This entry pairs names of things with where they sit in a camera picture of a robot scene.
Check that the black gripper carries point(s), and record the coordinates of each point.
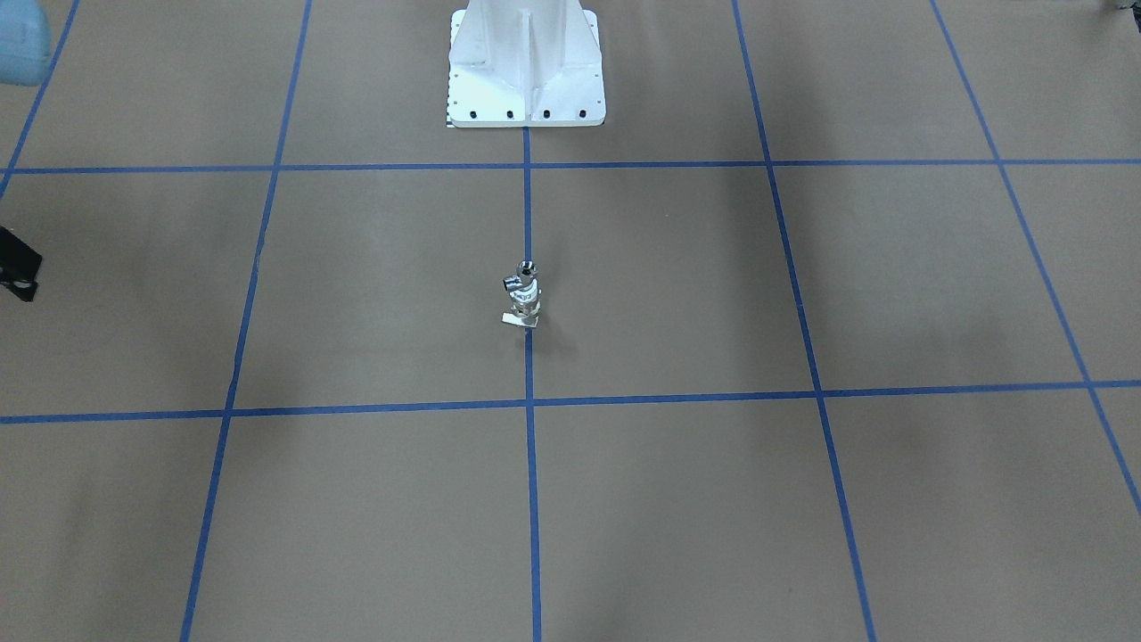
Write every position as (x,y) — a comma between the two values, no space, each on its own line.
(18,264)

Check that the chrome elbow pipe fitting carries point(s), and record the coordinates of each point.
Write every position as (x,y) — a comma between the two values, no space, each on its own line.
(524,282)

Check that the white PPR valve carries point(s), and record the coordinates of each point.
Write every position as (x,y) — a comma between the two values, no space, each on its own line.
(525,304)

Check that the brown table mat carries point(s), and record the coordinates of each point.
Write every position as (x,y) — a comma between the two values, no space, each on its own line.
(838,336)

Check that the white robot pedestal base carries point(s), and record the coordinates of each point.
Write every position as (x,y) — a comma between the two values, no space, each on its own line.
(525,64)

